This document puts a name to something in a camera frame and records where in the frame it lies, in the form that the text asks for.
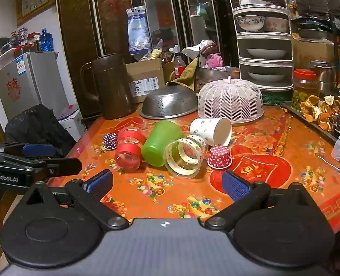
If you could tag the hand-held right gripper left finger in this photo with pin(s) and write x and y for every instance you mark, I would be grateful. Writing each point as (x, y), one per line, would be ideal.
(98, 180)

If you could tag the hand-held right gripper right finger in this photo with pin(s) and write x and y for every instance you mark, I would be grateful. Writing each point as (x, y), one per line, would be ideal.
(235, 185)

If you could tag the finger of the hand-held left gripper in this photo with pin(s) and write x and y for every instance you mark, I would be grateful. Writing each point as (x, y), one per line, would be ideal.
(38, 149)
(63, 166)

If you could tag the clear glass cup floral band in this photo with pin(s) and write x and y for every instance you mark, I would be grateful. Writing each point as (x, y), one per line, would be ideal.
(184, 158)

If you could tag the red polka dot small cup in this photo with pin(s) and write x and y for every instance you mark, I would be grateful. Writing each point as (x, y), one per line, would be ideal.
(219, 157)

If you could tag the purple polka dot small cup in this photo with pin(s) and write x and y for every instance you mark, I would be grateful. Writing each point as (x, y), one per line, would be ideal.
(110, 141)

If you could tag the red banded glass cup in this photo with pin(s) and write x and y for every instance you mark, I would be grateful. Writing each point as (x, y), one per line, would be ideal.
(128, 151)

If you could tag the white paper cup green print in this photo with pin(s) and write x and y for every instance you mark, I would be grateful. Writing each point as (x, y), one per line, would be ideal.
(207, 130)

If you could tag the green plastic cup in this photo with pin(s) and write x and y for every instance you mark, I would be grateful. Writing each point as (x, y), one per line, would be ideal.
(160, 143)

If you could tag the black plastic bag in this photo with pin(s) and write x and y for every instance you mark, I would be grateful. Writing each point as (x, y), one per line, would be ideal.
(38, 129)

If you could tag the orange floral tablecloth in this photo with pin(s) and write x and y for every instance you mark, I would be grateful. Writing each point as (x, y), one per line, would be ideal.
(273, 155)

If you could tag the grey refrigerator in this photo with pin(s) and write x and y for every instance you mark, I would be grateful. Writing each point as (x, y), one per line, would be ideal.
(35, 77)

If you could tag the white mesh food cover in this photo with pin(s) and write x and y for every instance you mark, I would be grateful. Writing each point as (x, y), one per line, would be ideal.
(230, 100)

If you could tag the brown plastic pitcher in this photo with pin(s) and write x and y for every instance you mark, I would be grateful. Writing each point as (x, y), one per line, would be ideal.
(112, 89)

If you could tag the metal tray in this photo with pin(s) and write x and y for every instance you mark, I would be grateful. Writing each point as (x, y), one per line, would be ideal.
(295, 110)

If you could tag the green plastic basket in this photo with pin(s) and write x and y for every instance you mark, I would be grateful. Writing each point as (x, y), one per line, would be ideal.
(274, 97)

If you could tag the steel colander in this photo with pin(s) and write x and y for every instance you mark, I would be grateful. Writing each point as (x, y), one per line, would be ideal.
(168, 102)

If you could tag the red capped jar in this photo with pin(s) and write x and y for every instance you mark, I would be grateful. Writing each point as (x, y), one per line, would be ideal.
(33, 41)

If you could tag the blue water bottle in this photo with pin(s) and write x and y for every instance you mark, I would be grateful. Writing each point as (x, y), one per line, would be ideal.
(46, 41)

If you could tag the pile of dried orange peels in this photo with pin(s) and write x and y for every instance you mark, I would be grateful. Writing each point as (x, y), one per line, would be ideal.
(316, 110)

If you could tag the metal basin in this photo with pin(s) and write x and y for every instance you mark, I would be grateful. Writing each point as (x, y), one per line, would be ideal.
(213, 76)

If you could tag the white plate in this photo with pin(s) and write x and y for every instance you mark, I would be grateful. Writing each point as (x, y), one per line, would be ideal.
(266, 77)
(266, 53)

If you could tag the brown cardboard box white label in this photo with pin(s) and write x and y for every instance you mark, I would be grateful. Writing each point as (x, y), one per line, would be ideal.
(145, 77)

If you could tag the glass jar red lid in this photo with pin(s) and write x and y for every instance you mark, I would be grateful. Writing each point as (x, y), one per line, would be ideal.
(303, 92)

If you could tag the olive green cloth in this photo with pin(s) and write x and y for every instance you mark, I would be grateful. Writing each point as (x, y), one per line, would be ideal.
(187, 76)

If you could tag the dark wooden mirrored wardrobe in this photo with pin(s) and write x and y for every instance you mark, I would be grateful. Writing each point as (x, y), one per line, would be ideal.
(78, 34)

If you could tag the pink cloth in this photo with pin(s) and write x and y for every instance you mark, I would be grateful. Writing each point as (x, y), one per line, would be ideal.
(214, 60)

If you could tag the red label soda bottle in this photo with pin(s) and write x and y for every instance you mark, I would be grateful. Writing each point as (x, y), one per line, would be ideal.
(180, 66)

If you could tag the steel pot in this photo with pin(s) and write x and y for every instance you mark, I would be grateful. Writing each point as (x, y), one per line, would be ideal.
(326, 73)

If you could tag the white tiered dish rack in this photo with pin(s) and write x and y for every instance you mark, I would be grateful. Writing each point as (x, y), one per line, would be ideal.
(273, 38)

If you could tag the plain brown cardboard box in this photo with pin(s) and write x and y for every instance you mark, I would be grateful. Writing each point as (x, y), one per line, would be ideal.
(310, 53)

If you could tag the hanging clear plastic bag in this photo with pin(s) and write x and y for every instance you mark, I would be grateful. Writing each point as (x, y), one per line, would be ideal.
(138, 31)

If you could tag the floral porcelain bowl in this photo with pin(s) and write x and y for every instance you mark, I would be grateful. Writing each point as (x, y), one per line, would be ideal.
(249, 23)

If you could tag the pink porcelain bowl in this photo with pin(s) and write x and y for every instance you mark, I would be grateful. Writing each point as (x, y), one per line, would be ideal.
(276, 25)

